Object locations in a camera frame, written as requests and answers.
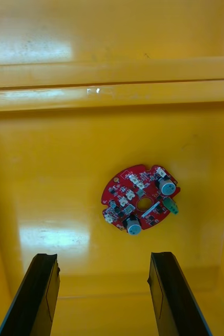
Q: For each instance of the yellow-orange plastic bin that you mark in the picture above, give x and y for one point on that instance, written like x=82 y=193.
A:
x=117 y=34
x=51 y=170

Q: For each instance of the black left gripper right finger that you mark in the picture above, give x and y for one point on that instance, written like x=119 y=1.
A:
x=174 y=302

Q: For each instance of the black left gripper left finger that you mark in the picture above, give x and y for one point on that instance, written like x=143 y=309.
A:
x=30 y=302

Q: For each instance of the round red circuit board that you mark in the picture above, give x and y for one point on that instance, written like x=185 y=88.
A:
x=122 y=194

